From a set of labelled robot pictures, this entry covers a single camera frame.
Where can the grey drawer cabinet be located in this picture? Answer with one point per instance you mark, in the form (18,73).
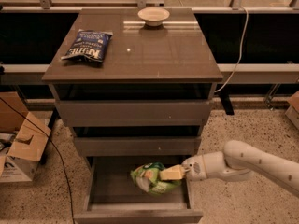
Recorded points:
(170,63)

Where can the grey middle drawer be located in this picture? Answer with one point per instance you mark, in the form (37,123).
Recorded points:
(137,146)

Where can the grey open bottom drawer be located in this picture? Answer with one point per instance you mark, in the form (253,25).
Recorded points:
(113,198)

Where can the open cardboard box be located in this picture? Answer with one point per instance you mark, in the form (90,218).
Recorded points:
(23,140)

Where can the cardboard box at right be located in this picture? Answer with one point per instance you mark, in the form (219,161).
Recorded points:
(292,112)

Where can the green rice chip bag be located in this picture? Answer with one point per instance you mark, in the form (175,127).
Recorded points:
(146,177)

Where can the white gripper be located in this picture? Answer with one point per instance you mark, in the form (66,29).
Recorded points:
(192,168)

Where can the grey top drawer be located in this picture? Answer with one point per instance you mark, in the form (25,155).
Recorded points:
(133,113)

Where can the white ceramic bowl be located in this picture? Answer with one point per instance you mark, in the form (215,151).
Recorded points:
(153,16)

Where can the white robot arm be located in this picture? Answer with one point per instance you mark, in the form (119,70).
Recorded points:
(237,162)

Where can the blue kettle chip bag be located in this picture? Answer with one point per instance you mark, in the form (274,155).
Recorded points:
(89,46)

